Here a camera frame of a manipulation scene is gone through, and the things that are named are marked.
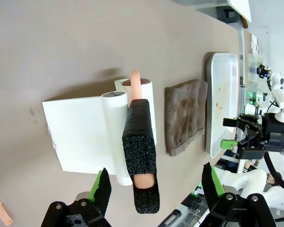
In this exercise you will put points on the clear plastic container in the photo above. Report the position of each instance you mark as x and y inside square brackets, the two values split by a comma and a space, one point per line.
[253, 66]

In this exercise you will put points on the black crate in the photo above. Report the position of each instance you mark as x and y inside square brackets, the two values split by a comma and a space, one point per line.
[227, 13]

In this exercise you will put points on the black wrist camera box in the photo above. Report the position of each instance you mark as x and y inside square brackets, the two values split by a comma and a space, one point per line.
[251, 152]

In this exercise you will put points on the pink scrap strip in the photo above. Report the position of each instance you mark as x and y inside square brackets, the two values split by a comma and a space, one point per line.
[4, 214]

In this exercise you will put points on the silver metal tray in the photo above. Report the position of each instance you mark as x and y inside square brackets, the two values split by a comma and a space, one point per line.
[223, 99]

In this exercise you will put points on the brown towel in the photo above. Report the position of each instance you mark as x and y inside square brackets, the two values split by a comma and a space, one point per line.
[184, 118]

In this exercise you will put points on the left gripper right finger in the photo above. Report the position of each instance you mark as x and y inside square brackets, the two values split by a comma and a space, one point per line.
[209, 186]

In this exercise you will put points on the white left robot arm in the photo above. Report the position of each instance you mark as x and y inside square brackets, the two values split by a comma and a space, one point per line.
[251, 179]

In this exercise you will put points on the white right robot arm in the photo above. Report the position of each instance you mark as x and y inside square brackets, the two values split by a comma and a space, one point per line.
[281, 98]

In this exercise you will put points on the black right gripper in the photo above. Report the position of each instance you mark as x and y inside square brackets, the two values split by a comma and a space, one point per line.
[275, 132]

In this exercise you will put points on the large white table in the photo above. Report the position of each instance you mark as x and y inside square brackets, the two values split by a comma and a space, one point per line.
[240, 8]

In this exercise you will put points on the white folded stand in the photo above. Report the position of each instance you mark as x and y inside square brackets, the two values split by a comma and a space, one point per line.
[78, 132]

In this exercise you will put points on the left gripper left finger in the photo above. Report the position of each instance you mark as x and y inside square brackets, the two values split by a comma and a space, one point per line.
[101, 189]

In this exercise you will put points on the pink lint roller black grip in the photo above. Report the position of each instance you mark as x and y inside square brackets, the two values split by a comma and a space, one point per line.
[138, 151]

